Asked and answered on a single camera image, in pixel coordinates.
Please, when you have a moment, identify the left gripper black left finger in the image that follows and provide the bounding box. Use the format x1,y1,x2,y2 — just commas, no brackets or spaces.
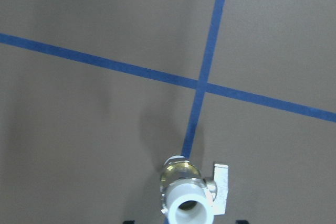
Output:
123,220,135,224

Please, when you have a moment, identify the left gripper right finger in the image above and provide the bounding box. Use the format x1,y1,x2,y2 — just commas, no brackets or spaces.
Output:
235,220,248,224

